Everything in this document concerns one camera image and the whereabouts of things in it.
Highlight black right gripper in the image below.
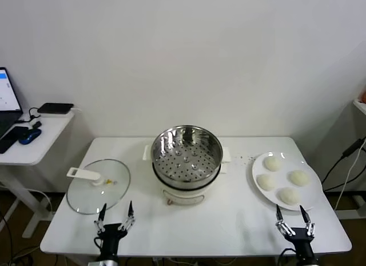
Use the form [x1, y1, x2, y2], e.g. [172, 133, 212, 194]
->
[274, 204, 317, 258]

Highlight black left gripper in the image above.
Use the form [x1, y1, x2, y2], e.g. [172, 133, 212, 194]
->
[93, 200, 136, 261]

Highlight white steamed baozi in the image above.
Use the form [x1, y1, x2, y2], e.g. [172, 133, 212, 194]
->
[263, 156, 281, 173]
[257, 174, 276, 192]
[277, 187, 301, 205]
[288, 170, 311, 188]

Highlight perforated steel steamer basket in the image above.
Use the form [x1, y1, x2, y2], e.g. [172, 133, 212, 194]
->
[150, 124, 224, 184]

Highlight white round plate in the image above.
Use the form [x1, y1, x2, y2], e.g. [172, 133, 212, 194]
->
[251, 151, 323, 212]

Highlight white electric cooking pot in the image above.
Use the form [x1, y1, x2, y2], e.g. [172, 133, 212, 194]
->
[142, 144, 232, 207]

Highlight white side table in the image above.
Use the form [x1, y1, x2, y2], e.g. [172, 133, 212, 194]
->
[0, 110, 77, 240]

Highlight blue computer mouse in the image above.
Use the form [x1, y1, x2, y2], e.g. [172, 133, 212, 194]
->
[18, 128, 42, 145]

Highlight black flat box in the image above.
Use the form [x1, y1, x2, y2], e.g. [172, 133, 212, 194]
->
[37, 102, 74, 115]

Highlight black smartphone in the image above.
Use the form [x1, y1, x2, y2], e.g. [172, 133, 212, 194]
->
[0, 126, 29, 154]

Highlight black laptop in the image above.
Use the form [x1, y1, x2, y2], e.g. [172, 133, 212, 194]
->
[0, 67, 24, 140]

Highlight glass lid with white handle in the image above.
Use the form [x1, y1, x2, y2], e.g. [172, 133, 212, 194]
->
[66, 158, 132, 215]

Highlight white hanging cable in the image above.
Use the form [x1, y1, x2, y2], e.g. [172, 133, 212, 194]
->
[333, 140, 366, 212]

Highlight white floor cable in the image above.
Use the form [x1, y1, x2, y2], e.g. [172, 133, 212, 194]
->
[27, 188, 57, 215]

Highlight black cable with adapter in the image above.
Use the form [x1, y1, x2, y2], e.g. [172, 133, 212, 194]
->
[320, 136, 366, 192]

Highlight thin black desk cable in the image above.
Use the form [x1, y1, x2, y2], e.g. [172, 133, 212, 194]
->
[15, 106, 41, 124]

